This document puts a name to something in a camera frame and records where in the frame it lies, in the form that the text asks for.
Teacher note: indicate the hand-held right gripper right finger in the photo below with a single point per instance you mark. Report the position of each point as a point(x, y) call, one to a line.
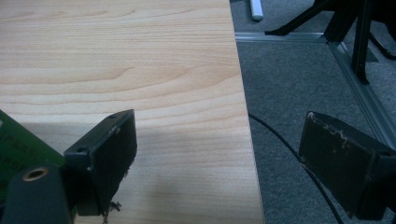
point(336, 161)

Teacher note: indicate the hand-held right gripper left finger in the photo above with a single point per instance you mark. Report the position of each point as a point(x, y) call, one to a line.
point(106, 161)

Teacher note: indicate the green circuit board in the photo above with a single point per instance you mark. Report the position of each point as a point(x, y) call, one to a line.
point(18, 149)

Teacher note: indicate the black stand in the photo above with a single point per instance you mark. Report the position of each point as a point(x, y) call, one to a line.
point(348, 21)

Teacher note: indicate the white tube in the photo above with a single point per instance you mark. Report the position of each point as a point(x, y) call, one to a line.
point(256, 9)

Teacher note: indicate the aluminium frame rail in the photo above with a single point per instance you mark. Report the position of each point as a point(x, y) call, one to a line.
point(358, 87)

